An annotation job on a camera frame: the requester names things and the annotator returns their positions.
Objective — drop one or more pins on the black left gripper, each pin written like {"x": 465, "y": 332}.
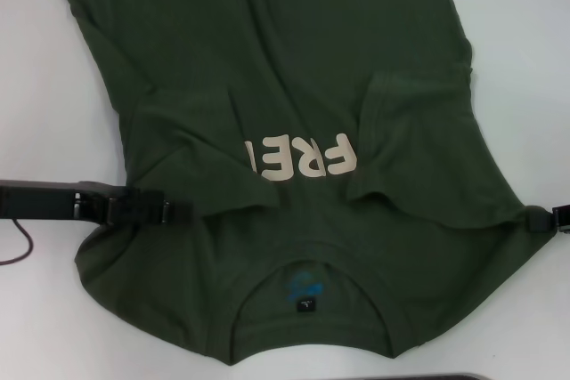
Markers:
{"x": 44, "y": 199}

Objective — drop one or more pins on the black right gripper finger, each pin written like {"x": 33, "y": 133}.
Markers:
{"x": 543, "y": 221}

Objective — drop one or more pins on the dark green FREE T-shirt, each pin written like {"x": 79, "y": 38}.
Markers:
{"x": 289, "y": 42}

